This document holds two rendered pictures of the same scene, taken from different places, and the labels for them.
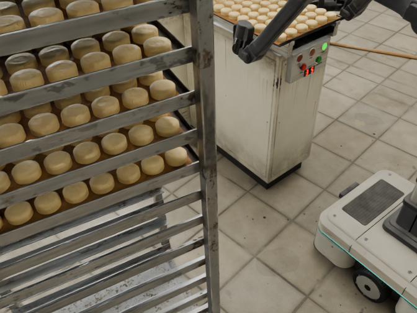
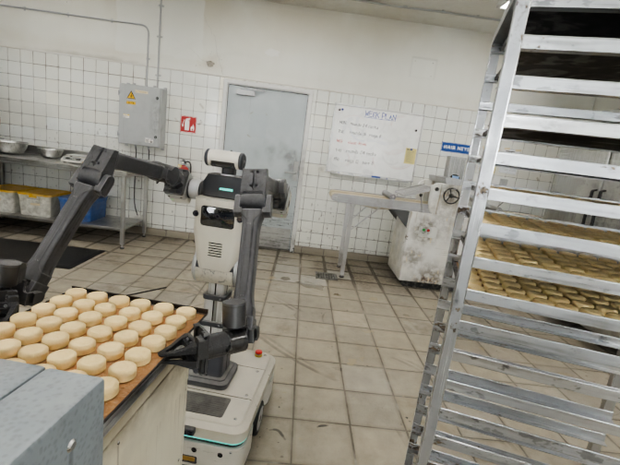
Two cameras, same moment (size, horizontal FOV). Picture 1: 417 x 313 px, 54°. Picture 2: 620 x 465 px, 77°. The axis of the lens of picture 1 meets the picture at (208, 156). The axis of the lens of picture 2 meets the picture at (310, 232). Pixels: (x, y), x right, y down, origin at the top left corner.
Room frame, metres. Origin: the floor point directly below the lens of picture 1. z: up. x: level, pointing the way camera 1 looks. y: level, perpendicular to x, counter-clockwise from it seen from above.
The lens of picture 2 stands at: (2.07, 0.55, 1.37)
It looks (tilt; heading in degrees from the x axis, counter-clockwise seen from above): 12 degrees down; 222
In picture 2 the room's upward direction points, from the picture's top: 7 degrees clockwise
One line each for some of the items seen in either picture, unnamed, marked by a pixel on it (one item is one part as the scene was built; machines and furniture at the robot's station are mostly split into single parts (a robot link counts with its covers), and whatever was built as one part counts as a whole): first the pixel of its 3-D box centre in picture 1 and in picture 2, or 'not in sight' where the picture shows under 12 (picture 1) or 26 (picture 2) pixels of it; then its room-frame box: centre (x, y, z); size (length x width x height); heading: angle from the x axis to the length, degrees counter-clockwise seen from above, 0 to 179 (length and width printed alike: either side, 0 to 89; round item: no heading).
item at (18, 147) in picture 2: not in sight; (8, 147); (1.05, -5.12, 0.95); 0.39 x 0.39 x 0.14
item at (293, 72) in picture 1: (308, 59); not in sight; (1.61, -0.46, 0.77); 0.24 x 0.04 x 0.14; 127
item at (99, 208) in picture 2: not in sight; (84, 207); (0.44, -4.52, 0.36); 0.47 x 0.38 x 0.26; 45
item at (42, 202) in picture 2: not in sight; (45, 202); (0.75, -4.85, 0.36); 0.47 x 0.38 x 0.26; 44
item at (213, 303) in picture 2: not in sight; (214, 331); (1.05, -0.86, 0.49); 0.11 x 0.11 x 0.40; 36
